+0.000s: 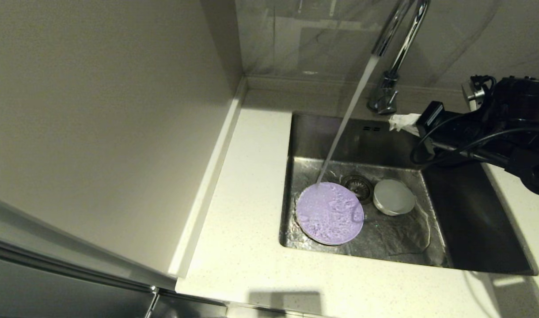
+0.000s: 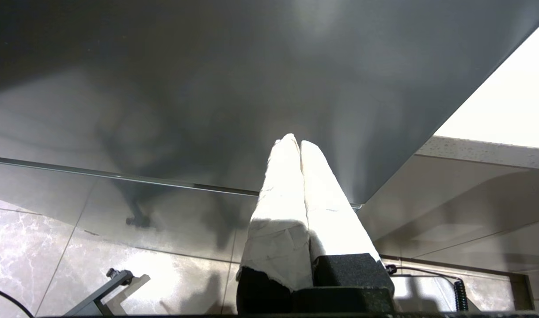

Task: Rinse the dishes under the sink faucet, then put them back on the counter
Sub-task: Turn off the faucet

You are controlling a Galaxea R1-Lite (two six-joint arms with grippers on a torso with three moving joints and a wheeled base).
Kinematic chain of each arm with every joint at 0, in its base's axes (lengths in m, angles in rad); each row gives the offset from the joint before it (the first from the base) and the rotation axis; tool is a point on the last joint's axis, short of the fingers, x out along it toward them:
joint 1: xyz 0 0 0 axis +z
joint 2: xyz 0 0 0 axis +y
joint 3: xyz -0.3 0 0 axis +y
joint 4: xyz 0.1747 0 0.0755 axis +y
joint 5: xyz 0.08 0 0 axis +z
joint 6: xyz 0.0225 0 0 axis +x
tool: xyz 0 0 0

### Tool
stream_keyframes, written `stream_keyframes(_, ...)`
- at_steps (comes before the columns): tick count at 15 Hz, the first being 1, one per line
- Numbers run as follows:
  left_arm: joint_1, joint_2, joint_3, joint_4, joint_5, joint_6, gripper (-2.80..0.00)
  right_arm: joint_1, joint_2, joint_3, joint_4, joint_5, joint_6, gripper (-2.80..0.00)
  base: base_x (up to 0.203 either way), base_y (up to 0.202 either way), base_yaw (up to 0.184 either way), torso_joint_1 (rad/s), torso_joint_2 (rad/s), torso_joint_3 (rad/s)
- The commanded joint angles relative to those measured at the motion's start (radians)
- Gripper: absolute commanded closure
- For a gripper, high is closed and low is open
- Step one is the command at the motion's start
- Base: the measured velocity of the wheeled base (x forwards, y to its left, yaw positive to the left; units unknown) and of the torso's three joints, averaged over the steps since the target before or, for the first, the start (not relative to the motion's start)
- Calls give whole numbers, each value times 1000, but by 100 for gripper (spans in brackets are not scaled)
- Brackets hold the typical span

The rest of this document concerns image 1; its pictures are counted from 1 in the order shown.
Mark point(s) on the steel appliance door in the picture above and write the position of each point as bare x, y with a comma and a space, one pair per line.
53, 291

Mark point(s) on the white bowl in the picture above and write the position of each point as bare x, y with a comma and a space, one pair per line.
393, 198

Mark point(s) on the beige tall cabinet side panel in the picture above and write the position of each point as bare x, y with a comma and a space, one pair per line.
97, 132

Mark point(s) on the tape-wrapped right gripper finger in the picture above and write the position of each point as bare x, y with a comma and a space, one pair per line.
406, 129
404, 118

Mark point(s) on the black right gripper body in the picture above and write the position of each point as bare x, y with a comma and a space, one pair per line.
459, 132

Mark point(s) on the stainless steel sink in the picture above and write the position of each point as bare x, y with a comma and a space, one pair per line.
472, 229

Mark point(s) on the round metal drain strainer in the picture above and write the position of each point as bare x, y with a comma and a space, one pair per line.
357, 183

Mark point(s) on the chrome gooseneck faucet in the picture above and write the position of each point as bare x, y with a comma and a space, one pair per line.
384, 95

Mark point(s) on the running water stream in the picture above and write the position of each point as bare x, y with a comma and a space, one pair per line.
349, 112

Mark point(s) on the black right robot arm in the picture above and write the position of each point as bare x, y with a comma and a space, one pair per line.
521, 115

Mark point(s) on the purple plastic plate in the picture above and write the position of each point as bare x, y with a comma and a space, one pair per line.
329, 214

